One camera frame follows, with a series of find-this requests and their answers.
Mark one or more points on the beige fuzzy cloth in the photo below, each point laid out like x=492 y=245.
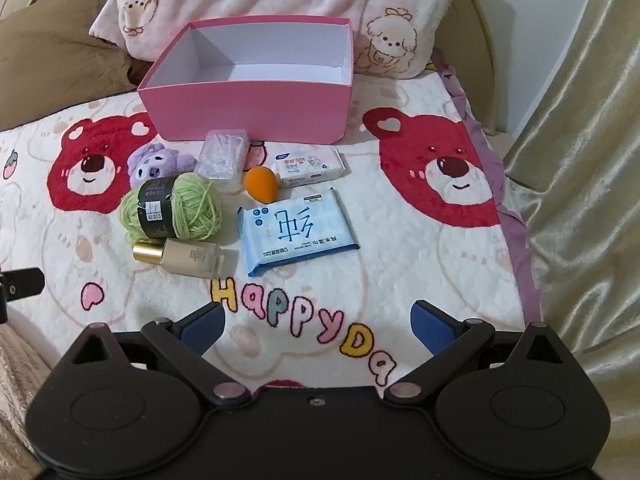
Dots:
x=20 y=385

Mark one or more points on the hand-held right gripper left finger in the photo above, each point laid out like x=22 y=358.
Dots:
x=205 y=327

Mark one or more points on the blue wet wipes packet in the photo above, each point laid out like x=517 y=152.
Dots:
x=295 y=232

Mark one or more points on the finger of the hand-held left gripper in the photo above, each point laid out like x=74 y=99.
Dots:
x=22 y=284

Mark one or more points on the purple plush toy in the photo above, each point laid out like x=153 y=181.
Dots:
x=155 y=162

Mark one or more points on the gold satin curtain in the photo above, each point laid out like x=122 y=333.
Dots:
x=590 y=160

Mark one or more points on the orange makeup sponge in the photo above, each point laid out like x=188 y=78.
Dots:
x=260 y=185

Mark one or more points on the small white tissue packet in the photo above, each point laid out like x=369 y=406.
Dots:
x=310 y=167

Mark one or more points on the red bear printed blanket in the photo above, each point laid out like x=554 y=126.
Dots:
x=400 y=260

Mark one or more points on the green yarn ball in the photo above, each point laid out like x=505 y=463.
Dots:
x=195 y=205

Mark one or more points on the beige foundation bottle gold cap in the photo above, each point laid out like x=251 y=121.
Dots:
x=195 y=257

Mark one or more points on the pink cardboard box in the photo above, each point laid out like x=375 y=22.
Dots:
x=250 y=110

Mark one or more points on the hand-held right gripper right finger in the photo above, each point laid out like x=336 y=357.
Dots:
x=432 y=327

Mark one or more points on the brown pillow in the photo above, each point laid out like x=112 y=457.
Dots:
x=50 y=60

